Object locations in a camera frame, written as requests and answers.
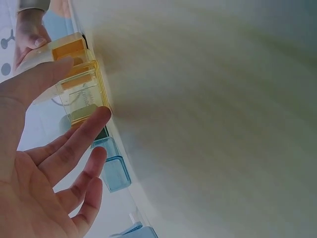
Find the person's right hand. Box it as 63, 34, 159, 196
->
14, 9, 52, 70

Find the person's left hand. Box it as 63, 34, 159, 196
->
0, 57, 112, 238

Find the yellow transparent plastic box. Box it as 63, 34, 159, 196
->
17, 32, 112, 129

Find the blue transparent plastic box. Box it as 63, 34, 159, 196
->
90, 137, 132, 194
111, 220, 159, 238

